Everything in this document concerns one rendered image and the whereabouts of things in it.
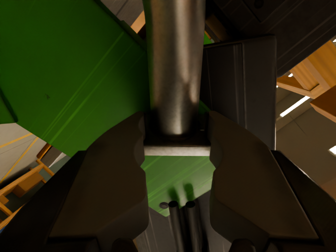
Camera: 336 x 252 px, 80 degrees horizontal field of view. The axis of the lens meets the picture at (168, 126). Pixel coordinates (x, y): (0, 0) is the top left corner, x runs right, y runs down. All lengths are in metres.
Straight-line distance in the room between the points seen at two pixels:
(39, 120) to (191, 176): 0.13
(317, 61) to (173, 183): 0.86
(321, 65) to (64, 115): 0.93
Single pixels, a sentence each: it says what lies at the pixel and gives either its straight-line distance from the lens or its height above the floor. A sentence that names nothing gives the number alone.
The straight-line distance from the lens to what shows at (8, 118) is 0.20.
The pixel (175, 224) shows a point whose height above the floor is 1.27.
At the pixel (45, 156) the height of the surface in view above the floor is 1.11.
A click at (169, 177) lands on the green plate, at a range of 0.19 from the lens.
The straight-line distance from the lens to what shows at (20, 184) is 6.39.
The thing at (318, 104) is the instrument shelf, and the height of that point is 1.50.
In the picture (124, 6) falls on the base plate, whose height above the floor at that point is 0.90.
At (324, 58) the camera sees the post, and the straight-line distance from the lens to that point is 0.99.
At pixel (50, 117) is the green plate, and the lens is 0.18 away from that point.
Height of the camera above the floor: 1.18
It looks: 7 degrees up
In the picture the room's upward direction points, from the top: 137 degrees clockwise
